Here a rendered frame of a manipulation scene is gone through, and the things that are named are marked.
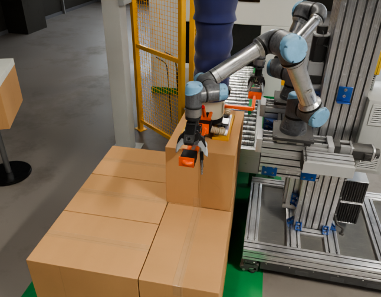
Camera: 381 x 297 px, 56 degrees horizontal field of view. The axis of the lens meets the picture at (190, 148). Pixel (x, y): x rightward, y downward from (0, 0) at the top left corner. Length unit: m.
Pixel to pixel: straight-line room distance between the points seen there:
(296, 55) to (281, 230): 1.39
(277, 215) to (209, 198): 0.75
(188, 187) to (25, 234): 1.44
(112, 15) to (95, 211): 1.78
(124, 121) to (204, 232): 1.88
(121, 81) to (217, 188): 1.73
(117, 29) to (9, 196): 1.73
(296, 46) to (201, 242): 1.11
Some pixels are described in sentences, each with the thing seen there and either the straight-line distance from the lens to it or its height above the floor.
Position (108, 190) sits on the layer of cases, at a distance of 2.44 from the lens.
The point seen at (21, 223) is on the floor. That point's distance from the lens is 3.22.
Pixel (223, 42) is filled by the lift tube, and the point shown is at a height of 1.50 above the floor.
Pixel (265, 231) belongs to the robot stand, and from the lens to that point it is 2.65.
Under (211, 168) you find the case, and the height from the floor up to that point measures 0.84.
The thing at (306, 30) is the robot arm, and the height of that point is 1.49.
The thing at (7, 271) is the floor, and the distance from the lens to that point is 2.88.
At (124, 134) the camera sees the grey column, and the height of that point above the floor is 0.23.
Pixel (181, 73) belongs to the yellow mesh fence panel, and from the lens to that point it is 3.39.
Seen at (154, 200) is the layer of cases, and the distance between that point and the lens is 2.32.
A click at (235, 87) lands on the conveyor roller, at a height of 0.53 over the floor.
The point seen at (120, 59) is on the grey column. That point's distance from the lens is 3.44.
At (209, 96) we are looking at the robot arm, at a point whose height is 1.39.
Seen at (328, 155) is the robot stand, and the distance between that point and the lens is 2.12.
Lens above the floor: 1.99
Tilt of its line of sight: 31 degrees down
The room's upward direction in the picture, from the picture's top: 1 degrees clockwise
